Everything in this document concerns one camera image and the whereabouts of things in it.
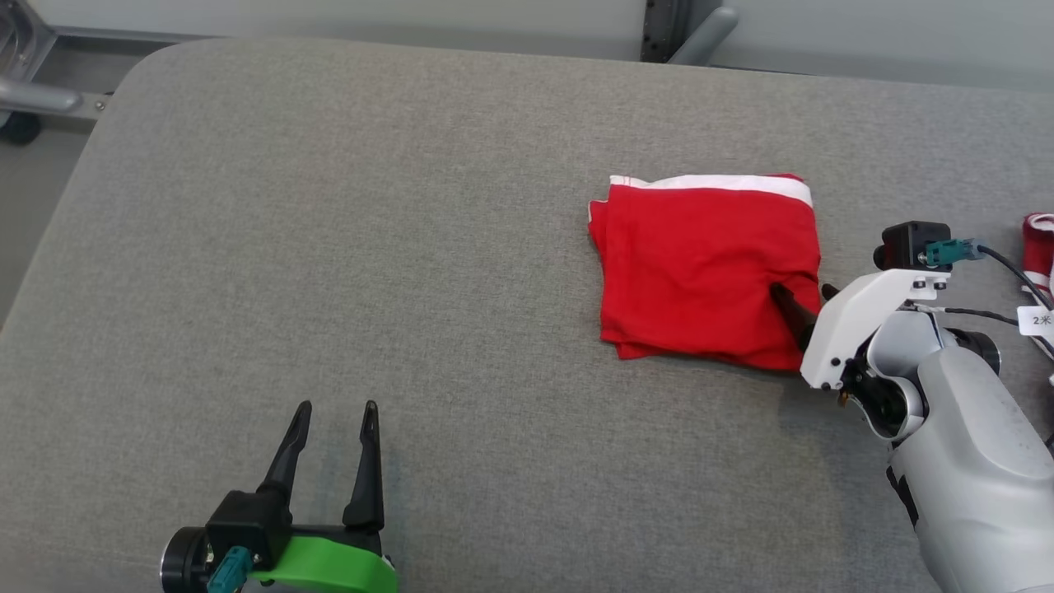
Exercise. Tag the grey metal partition post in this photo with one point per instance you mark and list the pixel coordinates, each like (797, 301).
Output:
(659, 29)
(33, 95)

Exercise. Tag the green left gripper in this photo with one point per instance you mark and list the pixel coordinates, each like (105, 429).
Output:
(329, 568)

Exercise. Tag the red Bulls basketball jersey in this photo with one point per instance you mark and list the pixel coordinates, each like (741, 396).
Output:
(1039, 247)

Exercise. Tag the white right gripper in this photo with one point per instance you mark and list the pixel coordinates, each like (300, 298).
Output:
(848, 325)

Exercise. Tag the teal right camera connector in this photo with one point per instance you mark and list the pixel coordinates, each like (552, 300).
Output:
(951, 251)

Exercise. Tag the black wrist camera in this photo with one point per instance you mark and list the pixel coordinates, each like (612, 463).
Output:
(247, 519)
(910, 243)

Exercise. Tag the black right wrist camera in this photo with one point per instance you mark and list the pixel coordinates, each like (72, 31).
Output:
(910, 243)

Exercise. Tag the teal camera connector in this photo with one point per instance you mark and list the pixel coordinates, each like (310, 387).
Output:
(951, 251)
(229, 572)

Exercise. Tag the teal left camera connector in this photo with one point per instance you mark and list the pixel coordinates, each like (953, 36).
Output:
(229, 572)

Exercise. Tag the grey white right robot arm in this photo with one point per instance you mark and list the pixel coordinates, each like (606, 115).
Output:
(980, 478)

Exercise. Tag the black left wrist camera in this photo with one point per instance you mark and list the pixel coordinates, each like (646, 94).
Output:
(247, 519)

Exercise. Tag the red shorts with white stripe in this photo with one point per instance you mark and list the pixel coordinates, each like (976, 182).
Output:
(700, 272)

